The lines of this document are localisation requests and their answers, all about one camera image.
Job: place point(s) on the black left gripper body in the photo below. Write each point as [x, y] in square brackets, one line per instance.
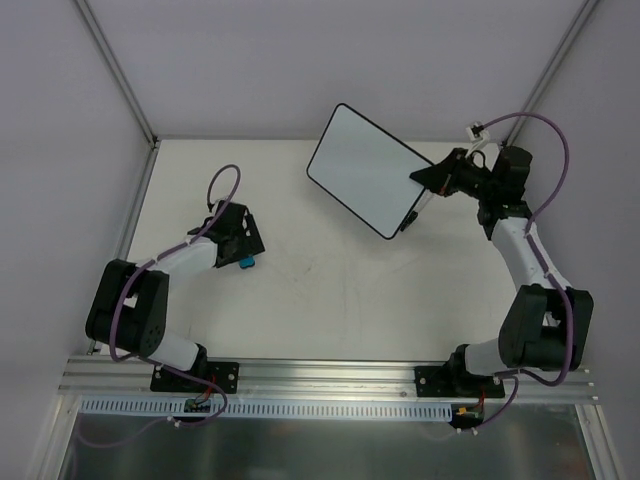
[248, 232]

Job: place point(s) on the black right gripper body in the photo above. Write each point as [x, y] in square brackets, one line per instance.
[458, 172]

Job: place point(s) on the blue whiteboard eraser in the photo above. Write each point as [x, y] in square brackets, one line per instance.
[248, 262]

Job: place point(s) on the small white whiteboard black frame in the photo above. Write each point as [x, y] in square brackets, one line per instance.
[367, 170]

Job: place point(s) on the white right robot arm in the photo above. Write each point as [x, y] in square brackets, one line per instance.
[545, 330]

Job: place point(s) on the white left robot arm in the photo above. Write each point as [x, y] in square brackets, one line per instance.
[129, 309]

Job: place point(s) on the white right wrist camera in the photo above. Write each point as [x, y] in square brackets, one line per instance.
[478, 136]

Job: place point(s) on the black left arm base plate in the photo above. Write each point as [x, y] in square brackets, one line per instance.
[223, 374]

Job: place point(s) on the right aluminium frame post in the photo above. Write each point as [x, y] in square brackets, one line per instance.
[571, 35]

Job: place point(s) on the aluminium frame post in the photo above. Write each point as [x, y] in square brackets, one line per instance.
[109, 58]
[571, 35]

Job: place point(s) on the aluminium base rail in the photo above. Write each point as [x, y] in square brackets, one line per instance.
[305, 380]

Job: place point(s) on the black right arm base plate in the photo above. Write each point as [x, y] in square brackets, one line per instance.
[444, 382]

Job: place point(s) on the white slotted cable duct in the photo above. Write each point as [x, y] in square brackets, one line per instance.
[268, 409]

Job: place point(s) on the left aluminium frame post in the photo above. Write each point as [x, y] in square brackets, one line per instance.
[109, 58]

